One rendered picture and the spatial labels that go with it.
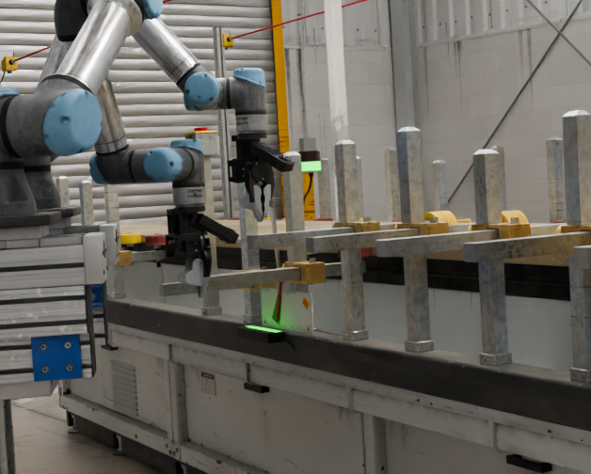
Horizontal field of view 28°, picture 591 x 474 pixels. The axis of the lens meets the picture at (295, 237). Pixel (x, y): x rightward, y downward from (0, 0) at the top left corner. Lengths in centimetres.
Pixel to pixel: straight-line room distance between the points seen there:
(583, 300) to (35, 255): 98
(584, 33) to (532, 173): 149
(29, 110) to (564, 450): 114
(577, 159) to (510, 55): 1019
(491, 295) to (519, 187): 991
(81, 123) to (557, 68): 985
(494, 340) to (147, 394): 245
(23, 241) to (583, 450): 107
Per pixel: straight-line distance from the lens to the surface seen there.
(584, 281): 207
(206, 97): 266
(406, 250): 210
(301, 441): 349
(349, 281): 267
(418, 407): 255
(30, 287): 221
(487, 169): 225
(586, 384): 208
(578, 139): 206
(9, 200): 222
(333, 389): 284
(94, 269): 220
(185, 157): 264
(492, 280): 226
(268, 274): 281
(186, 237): 269
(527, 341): 254
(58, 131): 214
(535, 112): 1200
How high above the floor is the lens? 108
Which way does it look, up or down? 3 degrees down
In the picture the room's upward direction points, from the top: 3 degrees counter-clockwise
